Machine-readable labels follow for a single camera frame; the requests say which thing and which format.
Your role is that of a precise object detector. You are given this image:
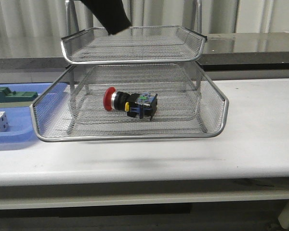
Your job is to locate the silver mesh tray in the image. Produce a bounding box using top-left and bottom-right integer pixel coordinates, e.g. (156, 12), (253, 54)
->
(30, 62), (229, 142)
(61, 26), (207, 64)
(70, 81), (200, 125)

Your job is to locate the green terminal block module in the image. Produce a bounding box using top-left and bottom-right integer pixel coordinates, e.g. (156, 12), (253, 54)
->
(0, 87), (38, 108)

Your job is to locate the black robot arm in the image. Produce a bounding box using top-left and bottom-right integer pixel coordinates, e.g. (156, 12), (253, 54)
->
(81, 0), (131, 35)

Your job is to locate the steel back counter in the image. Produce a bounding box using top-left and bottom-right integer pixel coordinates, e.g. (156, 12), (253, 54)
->
(0, 33), (289, 71)

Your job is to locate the blue plastic tray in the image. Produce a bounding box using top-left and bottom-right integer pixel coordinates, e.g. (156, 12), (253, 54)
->
(0, 83), (51, 144)

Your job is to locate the grey metal rack frame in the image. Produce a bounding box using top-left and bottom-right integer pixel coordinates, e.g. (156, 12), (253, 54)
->
(69, 64), (209, 137)

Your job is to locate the red emergency stop button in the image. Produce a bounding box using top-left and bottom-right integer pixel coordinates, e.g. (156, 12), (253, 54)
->
(103, 87), (158, 121)

